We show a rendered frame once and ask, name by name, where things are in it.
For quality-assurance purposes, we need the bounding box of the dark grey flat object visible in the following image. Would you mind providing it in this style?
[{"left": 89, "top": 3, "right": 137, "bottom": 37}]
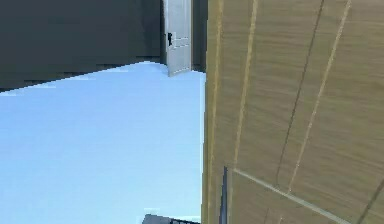
[{"left": 141, "top": 213, "right": 202, "bottom": 224}]

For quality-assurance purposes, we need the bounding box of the light wooden cupboard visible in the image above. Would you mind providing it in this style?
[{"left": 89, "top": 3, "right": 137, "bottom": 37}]
[{"left": 200, "top": 0, "right": 384, "bottom": 224}]

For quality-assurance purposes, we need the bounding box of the white room door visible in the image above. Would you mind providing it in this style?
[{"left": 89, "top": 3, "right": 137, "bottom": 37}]
[{"left": 162, "top": 0, "right": 193, "bottom": 78}]

